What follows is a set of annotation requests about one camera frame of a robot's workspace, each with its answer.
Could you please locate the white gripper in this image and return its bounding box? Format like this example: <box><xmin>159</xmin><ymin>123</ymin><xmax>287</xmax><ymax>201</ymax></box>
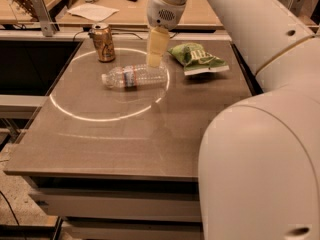
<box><xmin>146</xmin><ymin>0</ymin><xmax>185</xmax><ymax>67</ymax></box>

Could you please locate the clear plastic water bottle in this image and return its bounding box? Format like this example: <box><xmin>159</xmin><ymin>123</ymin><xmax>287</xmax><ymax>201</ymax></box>
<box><xmin>101</xmin><ymin>64</ymin><xmax>168</xmax><ymax>88</ymax></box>

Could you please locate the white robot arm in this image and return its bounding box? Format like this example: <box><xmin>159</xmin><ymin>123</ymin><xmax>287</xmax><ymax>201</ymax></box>
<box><xmin>148</xmin><ymin>0</ymin><xmax>320</xmax><ymax>240</ymax></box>

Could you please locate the green chip bag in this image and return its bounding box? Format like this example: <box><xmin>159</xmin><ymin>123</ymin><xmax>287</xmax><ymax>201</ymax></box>
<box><xmin>168</xmin><ymin>43</ymin><xmax>229</xmax><ymax>76</ymax></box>

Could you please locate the gold soda can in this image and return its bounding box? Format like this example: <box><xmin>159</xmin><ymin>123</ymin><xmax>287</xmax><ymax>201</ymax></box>
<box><xmin>89</xmin><ymin>22</ymin><xmax>115</xmax><ymax>63</ymax></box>

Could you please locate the white paper sheet left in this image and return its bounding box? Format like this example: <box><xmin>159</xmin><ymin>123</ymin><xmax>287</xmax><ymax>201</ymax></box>
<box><xmin>68</xmin><ymin>3</ymin><xmax>118</xmax><ymax>22</ymax></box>

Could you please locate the white drawer cabinet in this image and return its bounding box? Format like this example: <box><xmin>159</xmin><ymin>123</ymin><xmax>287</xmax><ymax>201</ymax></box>
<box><xmin>30</xmin><ymin>178</ymin><xmax>204</xmax><ymax>240</ymax></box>

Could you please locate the black cable on desk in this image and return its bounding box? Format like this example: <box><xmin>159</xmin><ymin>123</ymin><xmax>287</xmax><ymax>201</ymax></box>
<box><xmin>72</xmin><ymin>27</ymin><xmax>178</xmax><ymax>42</ymax></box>

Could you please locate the metal bracket left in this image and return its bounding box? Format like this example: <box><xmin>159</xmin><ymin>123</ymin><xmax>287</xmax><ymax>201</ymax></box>
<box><xmin>31</xmin><ymin>0</ymin><xmax>56</xmax><ymax>37</ymax></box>

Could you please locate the black floor cable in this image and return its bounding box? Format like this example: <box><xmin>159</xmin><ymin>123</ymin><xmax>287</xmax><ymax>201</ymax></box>
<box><xmin>0</xmin><ymin>190</ymin><xmax>22</xmax><ymax>228</ymax></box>

